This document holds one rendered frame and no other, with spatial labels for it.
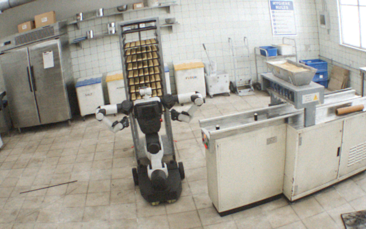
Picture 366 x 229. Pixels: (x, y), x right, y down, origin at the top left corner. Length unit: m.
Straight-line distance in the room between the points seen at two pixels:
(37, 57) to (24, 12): 1.48
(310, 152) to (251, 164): 0.58
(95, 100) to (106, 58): 0.97
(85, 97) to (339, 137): 4.69
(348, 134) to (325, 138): 0.35
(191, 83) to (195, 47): 0.91
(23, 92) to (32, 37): 1.11
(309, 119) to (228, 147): 0.77
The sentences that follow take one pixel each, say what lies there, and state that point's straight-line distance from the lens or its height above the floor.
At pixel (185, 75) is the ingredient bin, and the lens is 6.20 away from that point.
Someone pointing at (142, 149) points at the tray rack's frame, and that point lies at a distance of 4.37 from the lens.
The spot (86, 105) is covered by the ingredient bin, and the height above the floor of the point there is 0.31.
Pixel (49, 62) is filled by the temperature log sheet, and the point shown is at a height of 1.32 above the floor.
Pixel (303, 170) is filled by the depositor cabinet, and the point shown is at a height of 0.40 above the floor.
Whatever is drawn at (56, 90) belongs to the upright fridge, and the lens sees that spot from 6.09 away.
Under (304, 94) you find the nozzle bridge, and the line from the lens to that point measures 2.74.
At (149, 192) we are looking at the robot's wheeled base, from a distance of 3.36.
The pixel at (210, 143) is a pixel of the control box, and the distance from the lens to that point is 2.75.
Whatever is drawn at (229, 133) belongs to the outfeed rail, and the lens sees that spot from 2.73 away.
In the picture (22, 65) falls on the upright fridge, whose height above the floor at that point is 1.40.
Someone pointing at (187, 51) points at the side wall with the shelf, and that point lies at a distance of 6.79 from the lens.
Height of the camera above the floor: 1.91
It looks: 19 degrees down
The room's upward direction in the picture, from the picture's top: 6 degrees counter-clockwise
